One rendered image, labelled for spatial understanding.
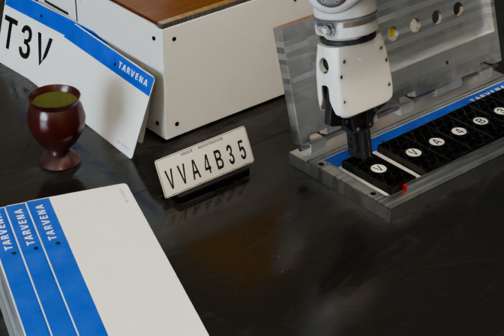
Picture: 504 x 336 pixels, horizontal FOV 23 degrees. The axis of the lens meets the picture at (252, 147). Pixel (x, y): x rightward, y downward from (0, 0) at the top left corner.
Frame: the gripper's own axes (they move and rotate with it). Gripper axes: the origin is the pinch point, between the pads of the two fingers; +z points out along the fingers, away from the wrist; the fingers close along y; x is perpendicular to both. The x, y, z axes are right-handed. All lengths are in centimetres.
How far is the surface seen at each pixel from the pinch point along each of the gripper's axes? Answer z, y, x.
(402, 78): -1.5, 20.2, 11.3
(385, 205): 7.7, -1.3, -5.3
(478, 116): 5.1, 26.5, 2.0
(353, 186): 6.3, -1.2, 0.9
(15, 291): -1, -55, -2
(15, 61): -7, -16, 66
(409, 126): 5.0, 17.7, 8.2
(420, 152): 5.4, 11.5, 0.1
